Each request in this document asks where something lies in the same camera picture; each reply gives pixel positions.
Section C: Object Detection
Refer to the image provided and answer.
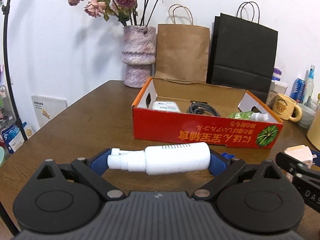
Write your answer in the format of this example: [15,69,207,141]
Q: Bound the white spray bottle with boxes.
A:
[107,142,210,175]

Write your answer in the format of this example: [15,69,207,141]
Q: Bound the yellow bear mug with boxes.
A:
[272,93,303,122]

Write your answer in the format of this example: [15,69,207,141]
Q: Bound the braided black cable bundle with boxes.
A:
[186,101,221,117]

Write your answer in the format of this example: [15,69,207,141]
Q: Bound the purple white object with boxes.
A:
[272,68,282,81]

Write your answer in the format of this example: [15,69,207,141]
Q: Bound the black paper bag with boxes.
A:
[206,2,278,102]

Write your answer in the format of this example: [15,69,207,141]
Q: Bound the dried pink roses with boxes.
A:
[67,0,163,27]

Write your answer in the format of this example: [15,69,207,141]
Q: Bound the black light stand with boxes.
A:
[1,0,29,142]

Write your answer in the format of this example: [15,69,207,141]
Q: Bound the green transparent bottle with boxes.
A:
[228,111,269,122]

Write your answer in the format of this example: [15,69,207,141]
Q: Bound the clear food container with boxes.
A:
[266,80,288,108]

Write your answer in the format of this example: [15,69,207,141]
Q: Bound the cream thermos jug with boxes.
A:
[306,113,320,150]

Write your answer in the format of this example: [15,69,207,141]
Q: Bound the blue plastic lid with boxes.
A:
[221,153,235,159]

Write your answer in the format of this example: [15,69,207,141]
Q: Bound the clear jar with white beads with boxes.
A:
[152,101,181,113]

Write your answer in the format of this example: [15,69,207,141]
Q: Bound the white power adapter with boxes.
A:
[284,145,319,168]

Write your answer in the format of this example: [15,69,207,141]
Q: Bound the red cardboard box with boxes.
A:
[132,77,283,148]

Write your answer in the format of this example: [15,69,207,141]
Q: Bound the brown paper bag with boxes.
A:
[155,4,210,83]

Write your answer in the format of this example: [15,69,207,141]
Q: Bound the pink textured vase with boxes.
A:
[122,25,156,88]

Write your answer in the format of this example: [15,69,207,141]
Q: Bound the blue drink can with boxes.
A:
[290,78,305,103]

